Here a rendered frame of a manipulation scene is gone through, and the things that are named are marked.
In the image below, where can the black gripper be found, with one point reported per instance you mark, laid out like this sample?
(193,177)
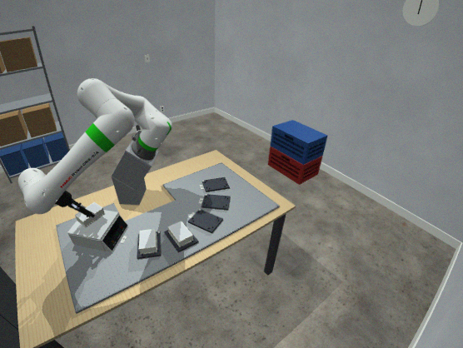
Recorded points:
(67,200)

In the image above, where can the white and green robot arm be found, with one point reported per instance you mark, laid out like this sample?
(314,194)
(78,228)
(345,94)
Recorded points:
(115,119)

